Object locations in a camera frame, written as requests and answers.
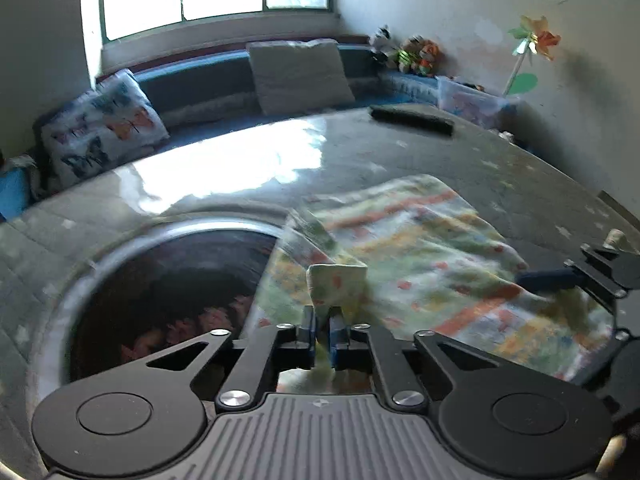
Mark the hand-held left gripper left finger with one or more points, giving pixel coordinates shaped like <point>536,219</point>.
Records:
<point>310,332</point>

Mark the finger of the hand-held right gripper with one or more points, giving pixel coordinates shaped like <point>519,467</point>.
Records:
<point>545,280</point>

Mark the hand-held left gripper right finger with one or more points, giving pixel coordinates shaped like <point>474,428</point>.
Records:
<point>334,347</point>

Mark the colourful printed cloth garment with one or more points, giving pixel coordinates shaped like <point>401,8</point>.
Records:
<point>425,250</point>

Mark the round black table inset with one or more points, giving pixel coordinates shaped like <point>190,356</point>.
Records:
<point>175,285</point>

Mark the clear plastic bag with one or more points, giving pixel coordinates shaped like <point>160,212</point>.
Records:
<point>472,102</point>

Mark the paper pinwheel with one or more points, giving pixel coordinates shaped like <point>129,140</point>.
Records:
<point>532,37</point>

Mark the orange plush toy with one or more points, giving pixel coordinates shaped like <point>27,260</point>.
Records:
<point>430,57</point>

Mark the plain grey pillow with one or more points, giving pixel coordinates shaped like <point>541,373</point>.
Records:
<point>300,75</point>

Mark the brown plush toy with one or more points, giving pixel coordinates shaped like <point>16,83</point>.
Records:
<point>411,50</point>

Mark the blue bench sofa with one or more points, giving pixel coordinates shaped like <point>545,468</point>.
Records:
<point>200,77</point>

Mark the white and black plush toy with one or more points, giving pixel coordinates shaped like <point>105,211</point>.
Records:
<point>382,39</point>

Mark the butterfly print pillow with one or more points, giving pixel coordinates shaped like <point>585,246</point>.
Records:
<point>100,130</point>

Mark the blue cloth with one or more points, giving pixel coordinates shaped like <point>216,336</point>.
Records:
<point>12,195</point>

